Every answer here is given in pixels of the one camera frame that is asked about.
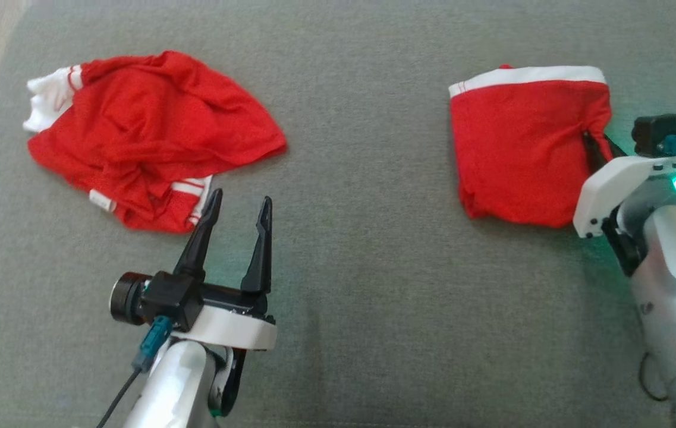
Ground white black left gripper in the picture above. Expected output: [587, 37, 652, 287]
[172, 188, 278, 351]

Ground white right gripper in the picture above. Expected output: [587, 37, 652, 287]
[573, 132, 676, 240]

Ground red shorts with white trim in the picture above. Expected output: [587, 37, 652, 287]
[448, 64, 614, 229]

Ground red white basketball jersey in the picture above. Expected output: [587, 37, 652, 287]
[23, 50, 288, 234]

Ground grey fabric sofa seat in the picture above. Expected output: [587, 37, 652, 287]
[0, 0, 676, 428]

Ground thin black cable loop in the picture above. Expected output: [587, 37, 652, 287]
[638, 352, 669, 402]

